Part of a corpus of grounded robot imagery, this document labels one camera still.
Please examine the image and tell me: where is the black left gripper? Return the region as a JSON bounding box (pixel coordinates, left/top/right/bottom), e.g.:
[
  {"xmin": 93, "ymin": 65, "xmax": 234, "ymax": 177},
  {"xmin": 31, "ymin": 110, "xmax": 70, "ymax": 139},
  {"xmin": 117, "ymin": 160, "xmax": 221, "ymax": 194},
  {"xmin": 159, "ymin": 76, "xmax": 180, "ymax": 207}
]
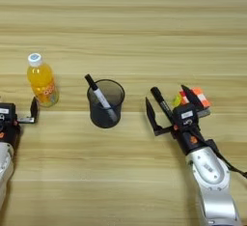
[{"xmin": 0, "ymin": 97, "xmax": 40, "ymax": 146}]

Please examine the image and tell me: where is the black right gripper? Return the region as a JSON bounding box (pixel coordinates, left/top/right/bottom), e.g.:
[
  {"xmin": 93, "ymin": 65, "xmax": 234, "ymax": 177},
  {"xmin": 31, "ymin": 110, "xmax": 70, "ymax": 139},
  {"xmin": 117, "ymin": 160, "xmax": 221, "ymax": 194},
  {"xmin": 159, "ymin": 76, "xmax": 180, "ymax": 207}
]
[{"xmin": 145, "ymin": 84, "xmax": 217, "ymax": 155}]

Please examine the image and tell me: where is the all black marker pen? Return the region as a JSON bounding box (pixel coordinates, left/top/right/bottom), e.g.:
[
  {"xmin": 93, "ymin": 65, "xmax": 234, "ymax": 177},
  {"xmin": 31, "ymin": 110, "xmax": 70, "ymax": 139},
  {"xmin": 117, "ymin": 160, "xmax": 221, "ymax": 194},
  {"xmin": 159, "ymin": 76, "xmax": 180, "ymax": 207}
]
[{"xmin": 150, "ymin": 86, "xmax": 177, "ymax": 124}]

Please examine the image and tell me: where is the orange juice bottle white cap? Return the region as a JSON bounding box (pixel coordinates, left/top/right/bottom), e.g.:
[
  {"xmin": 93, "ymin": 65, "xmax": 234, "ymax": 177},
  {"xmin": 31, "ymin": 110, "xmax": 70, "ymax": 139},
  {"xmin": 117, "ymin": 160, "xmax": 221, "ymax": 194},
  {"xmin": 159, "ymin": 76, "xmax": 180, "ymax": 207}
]
[{"xmin": 26, "ymin": 52, "xmax": 60, "ymax": 108}]

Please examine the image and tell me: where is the black mesh pen cup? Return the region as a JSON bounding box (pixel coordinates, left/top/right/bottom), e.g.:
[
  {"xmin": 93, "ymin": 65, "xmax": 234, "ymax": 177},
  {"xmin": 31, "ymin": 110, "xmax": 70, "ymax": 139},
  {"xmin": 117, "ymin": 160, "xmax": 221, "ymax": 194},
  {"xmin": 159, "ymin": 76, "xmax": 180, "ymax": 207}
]
[{"xmin": 86, "ymin": 78, "xmax": 126, "ymax": 129}]

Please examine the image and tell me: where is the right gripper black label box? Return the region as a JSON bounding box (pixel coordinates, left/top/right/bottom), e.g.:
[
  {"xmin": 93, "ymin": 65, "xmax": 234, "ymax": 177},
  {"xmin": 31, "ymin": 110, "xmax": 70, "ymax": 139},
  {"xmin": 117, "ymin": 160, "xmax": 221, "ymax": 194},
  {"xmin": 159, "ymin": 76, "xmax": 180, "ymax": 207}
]
[{"xmin": 173, "ymin": 103, "xmax": 199, "ymax": 128}]

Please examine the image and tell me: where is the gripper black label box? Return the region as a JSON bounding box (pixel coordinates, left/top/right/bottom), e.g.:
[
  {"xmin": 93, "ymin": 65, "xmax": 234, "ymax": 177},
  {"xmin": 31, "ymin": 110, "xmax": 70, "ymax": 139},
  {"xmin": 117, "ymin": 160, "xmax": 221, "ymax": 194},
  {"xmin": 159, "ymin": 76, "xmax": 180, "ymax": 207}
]
[
  {"xmin": 0, "ymin": 102, "xmax": 17, "ymax": 124},
  {"xmin": 173, "ymin": 103, "xmax": 199, "ymax": 128}
]

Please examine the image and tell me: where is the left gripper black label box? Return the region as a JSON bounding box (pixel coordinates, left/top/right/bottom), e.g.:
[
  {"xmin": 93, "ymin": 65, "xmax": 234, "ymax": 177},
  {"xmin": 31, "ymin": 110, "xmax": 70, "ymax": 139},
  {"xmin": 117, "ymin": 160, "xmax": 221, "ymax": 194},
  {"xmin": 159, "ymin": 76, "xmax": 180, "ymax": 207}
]
[{"xmin": 0, "ymin": 102, "xmax": 17, "ymax": 124}]

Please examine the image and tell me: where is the black marker white barrel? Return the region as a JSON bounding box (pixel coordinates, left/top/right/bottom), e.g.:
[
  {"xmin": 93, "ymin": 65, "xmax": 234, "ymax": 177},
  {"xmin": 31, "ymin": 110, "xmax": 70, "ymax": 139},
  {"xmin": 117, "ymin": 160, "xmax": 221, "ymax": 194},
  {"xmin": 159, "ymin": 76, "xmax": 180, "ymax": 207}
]
[{"xmin": 84, "ymin": 73, "xmax": 119, "ymax": 124}]

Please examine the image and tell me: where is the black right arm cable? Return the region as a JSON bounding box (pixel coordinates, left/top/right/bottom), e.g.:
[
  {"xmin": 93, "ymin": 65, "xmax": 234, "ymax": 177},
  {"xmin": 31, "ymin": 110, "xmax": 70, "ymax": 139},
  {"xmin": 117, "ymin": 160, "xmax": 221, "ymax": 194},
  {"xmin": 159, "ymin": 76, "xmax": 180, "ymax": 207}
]
[{"xmin": 206, "ymin": 137, "xmax": 247, "ymax": 179}]

